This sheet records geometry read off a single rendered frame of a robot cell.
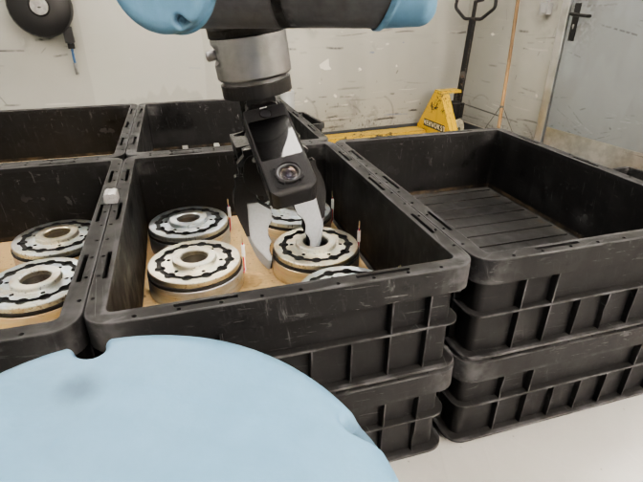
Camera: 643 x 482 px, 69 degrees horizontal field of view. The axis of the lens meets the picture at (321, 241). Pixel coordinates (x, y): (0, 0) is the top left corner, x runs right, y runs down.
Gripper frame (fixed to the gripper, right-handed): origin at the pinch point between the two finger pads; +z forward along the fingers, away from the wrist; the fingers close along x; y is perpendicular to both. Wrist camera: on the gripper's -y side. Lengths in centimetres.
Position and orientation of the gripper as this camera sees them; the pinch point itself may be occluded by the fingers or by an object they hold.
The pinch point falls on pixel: (291, 255)
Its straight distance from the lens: 55.7
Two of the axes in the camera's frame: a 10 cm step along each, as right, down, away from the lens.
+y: -2.8, -4.4, 8.5
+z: 1.3, 8.7, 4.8
